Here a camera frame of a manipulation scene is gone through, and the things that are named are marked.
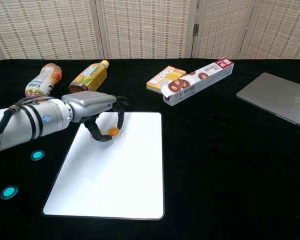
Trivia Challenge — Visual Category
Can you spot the black tablecloth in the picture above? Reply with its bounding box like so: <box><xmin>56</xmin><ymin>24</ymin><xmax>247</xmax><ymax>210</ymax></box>
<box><xmin>0</xmin><ymin>58</ymin><xmax>300</xmax><ymax>240</ymax></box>

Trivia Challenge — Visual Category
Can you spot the peach tea bottle white label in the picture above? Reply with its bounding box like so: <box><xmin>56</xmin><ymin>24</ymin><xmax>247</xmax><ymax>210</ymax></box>
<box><xmin>24</xmin><ymin>62</ymin><xmax>63</xmax><ymax>99</ymax></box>

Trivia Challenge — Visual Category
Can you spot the yellow tea bottle yellow cap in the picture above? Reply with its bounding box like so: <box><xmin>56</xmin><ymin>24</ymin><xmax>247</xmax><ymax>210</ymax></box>
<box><xmin>68</xmin><ymin>59</ymin><xmax>110</xmax><ymax>94</ymax></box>

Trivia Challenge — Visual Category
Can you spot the white rectangular board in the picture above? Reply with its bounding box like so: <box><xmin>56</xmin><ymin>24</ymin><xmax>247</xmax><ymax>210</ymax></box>
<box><xmin>42</xmin><ymin>111</ymin><xmax>165</xmax><ymax>221</ymax></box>

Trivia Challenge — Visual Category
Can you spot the teal disc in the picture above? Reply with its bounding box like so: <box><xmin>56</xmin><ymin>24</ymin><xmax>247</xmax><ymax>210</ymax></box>
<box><xmin>30</xmin><ymin>149</ymin><xmax>46</xmax><ymax>161</ymax></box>
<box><xmin>0</xmin><ymin>184</ymin><xmax>19</xmax><ymax>200</ymax></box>

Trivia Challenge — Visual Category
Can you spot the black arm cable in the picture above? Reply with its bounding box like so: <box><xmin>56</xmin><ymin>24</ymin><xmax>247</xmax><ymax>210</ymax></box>
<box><xmin>0</xmin><ymin>104</ymin><xmax>18</xmax><ymax>137</ymax></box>

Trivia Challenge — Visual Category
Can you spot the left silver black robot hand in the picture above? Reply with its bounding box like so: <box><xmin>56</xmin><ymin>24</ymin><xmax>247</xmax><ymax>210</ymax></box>
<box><xmin>61</xmin><ymin>90</ymin><xmax>130</xmax><ymax>143</ymax></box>

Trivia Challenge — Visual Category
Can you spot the yellow cardboard box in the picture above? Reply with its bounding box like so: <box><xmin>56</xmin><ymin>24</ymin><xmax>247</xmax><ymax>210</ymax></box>
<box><xmin>146</xmin><ymin>65</ymin><xmax>187</xmax><ymax>95</ymax></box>

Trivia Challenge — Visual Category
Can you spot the woven folding screen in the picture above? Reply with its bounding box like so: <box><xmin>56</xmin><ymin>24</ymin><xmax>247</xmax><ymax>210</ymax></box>
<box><xmin>0</xmin><ymin>0</ymin><xmax>300</xmax><ymax>61</ymax></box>

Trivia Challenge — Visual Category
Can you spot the long white red box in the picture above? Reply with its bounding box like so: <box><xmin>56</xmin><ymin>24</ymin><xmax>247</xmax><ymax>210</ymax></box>
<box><xmin>162</xmin><ymin>57</ymin><xmax>235</xmax><ymax>107</ymax></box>

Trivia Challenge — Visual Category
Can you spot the silver closed laptop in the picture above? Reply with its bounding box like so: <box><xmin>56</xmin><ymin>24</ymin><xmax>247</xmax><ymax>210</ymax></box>
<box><xmin>235</xmin><ymin>72</ymin><xmax>300</xmax><ymax>131</ymax></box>

